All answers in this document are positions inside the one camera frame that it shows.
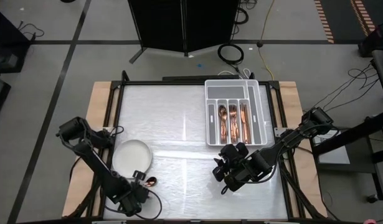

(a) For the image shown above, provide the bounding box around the black folding screen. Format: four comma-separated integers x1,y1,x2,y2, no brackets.
128,0,241,65

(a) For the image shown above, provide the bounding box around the yellow hanging cable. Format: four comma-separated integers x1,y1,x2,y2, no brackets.
257,0,277,81

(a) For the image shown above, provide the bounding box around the black and red object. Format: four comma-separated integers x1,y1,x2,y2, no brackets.
358,22,383,58

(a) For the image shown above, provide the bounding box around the black table frame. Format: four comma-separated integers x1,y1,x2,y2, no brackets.
65,70,328,224

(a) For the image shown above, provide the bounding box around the white cable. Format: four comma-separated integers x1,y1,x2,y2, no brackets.
217,68,252,79

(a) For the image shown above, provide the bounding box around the black bar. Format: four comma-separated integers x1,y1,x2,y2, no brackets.
162,74,240,82

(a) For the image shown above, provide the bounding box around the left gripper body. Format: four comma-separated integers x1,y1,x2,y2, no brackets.
118,170,151,217

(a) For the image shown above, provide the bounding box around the white bowl at left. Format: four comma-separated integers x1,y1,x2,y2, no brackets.
111,139,153,180

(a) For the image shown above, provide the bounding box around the black orange-striped floor mat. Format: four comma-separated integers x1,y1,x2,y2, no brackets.
349,0,383,44
314,0,356,44

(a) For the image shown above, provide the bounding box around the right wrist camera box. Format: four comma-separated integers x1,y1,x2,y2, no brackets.
220,142,250,160

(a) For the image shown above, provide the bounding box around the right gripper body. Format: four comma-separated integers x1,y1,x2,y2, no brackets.
223,154,260,192

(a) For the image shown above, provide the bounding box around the copper fork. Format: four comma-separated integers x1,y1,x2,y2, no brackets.
228,104,239,144
239,103,249,144
242,105,252,145
230,107,240,144

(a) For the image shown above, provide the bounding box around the white cutlery organizer tray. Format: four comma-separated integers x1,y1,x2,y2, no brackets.
204,78,268,146

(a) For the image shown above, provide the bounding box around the black equipment stand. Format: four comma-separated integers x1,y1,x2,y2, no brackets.
311,108,383,203

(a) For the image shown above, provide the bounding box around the grey equipment post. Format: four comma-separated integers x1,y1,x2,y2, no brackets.
371,48,383,108

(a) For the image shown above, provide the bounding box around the white paper sheet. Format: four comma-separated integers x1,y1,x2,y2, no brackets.
314,129,351,165

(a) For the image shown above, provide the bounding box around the wooden table board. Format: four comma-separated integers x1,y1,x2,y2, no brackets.
62,80,328,218

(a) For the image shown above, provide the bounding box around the black coiled floor cable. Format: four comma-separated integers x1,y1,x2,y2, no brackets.
217,42,245,65
233,0,258,26

